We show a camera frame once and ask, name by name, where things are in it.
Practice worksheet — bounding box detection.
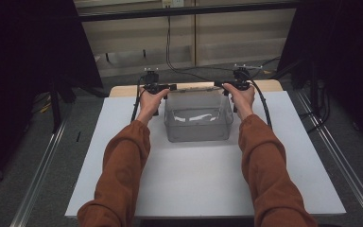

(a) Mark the hand-held gripper black cable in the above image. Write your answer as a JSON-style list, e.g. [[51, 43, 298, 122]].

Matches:
[[248, 78, 274, 131], [130, 75, 148, 123]]

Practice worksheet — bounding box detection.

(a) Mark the left hand-held gripper black cable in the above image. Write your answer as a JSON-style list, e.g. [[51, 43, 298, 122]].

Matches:
[[130, 75, 148, 123]]

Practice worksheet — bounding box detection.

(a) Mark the black horizontal bar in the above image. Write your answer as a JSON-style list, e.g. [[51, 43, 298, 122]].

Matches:
[[78, 2, 299, 23]]

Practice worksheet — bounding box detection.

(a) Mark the black curtain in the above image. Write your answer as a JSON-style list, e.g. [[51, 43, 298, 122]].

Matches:
[[0, 0, 104, 193], [277, 0, 363, 154]]

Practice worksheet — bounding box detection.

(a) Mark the bundle of black floor cables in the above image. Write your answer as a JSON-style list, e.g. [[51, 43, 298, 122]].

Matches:
[[298, 79, 333, 134]]

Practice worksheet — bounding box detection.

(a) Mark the right hand-held gripper black cable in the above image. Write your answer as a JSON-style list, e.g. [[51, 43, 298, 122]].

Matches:
[[248, 78, 274, 131]]

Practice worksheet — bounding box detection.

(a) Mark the clear plastic storage box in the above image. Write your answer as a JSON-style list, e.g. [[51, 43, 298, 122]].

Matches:
[[164, 90, 234, 143]]

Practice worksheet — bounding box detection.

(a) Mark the yellow floor cable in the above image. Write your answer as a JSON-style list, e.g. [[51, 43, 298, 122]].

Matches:
[[38, 99, 53, 114]]

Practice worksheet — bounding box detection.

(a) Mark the white wall outlet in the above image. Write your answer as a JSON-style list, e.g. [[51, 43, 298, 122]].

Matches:
[[162, 0, 185, 9]]

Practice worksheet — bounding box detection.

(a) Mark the person's right hand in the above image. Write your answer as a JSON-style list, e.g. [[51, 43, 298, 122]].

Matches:
[[222, 82, 257, 122]]

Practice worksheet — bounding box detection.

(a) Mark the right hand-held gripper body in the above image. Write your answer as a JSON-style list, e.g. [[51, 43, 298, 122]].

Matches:
[[231, 64, 263, 93]]

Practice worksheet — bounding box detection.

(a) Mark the person's left hand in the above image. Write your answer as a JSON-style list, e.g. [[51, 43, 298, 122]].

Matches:
[[136, 88, 171, 125]]

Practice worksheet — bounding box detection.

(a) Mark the black wall cable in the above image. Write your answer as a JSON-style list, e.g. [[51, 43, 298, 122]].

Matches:
[[164, 15, 282, 81]]

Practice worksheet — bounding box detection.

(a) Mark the wooden table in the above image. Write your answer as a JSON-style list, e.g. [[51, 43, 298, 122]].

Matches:
[[108, 79, 284, 98]]

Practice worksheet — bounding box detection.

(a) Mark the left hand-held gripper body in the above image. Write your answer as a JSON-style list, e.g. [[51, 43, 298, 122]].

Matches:
[[142, 66, 165, 96]]

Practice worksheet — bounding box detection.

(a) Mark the white board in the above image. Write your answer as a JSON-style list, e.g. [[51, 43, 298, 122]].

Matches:
[[64, 91, 347, 219]]

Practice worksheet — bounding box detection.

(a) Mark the black metal stand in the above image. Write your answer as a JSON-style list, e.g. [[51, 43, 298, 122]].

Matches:
[[48, 74, 78, 134]]

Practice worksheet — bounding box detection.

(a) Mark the metal floor rail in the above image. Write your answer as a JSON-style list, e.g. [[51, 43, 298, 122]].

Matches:
[[9, 103, 74, 227], [294, 89, 363, 227]]

